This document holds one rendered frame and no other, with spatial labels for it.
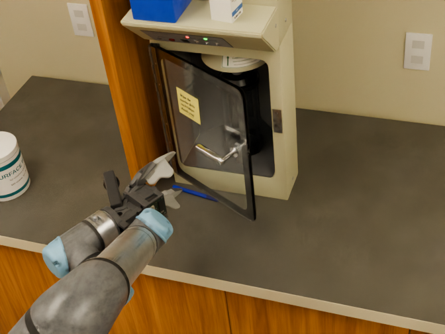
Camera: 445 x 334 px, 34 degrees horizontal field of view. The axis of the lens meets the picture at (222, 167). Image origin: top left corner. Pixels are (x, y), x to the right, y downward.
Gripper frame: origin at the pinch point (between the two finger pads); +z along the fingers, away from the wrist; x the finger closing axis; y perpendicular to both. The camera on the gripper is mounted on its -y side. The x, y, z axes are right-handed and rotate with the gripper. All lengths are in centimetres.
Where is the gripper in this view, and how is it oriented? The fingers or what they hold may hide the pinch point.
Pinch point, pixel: (173, 171)
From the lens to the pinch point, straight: 167.3
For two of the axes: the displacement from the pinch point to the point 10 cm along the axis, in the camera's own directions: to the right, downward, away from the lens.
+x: -0.9, -7.5, -6.5
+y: 6.9, 4.2, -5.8
